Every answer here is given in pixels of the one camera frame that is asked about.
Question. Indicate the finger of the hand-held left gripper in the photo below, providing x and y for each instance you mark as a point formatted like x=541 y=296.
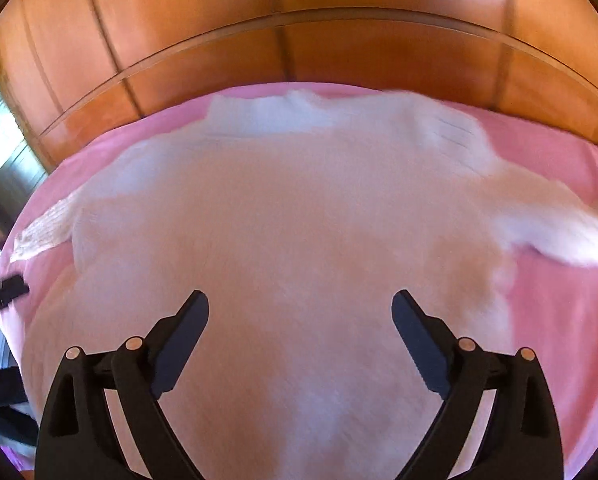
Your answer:
x=10 y=287

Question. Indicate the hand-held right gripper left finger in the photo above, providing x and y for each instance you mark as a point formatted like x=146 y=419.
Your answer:
x=181 y=347

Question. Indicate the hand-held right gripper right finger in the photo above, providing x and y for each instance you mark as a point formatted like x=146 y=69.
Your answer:
x=419 y=345

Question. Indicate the white knitted sweater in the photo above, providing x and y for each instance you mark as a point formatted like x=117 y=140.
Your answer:
x=289 y=260

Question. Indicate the pink bed blanket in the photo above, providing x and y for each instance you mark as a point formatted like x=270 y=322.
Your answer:
x=564 y=310

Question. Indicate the wooden wardrobe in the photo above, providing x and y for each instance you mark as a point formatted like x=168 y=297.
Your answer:
x=299 y=45

